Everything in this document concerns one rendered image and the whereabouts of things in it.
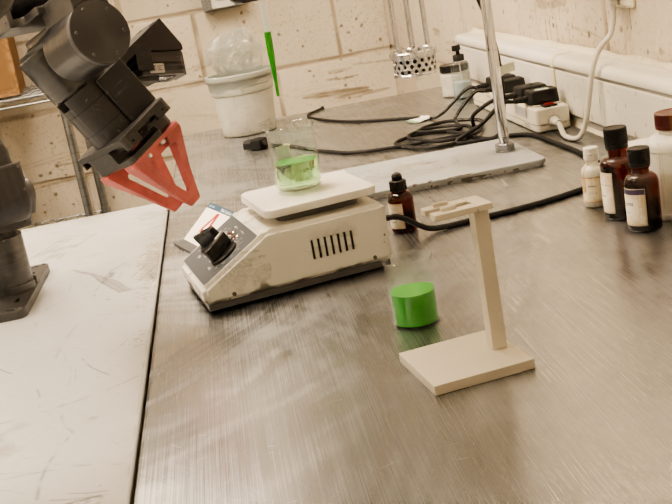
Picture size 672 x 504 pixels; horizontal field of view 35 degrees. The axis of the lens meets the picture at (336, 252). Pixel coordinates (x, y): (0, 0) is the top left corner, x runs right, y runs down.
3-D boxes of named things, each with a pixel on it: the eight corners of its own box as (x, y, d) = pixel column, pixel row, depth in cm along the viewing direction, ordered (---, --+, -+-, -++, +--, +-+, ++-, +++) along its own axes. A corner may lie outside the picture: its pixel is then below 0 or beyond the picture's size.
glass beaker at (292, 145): (266, 201, 112) (251, 125, 110) (293, 187, 116) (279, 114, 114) (314, 198, 109) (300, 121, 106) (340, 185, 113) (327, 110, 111)
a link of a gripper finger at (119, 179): (188, 188, 110) (126, 121, 107) (223, 176, 105) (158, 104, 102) (148, 233, 107) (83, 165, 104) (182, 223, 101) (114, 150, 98)
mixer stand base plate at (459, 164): (330, 208, 140) (328, 200, 140) (314, 180, 160) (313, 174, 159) (548, 164, 143) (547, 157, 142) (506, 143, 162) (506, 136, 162)
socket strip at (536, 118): (537, 134, 164) (534, 106, 163) (473, 105, 202) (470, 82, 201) (572, 127, 165) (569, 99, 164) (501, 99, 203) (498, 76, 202)
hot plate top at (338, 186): (266, 220, 105) (264, 211, 105) (239, 201, 116) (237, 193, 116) (378, 193, 108) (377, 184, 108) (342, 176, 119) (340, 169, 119)
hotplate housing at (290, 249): (208, 316, 105) (191, 239, 103) (185, 285, 117) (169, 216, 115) (415, 262, 110) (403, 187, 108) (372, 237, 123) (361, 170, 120)
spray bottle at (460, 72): (466, 99, 212) (459, 45, 209) (451, 99, 214) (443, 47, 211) (476, 95, 214) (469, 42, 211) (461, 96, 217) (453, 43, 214)
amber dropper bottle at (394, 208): (410, 225, 125) (401, 167, 123) (422, 229, 122) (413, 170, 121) (388, 231, 124) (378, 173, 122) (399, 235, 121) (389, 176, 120)
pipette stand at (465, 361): (435, 396, 77) (408, 227, 74) (399, 362, 85) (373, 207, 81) (535, 368, 79) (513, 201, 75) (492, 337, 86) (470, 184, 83)
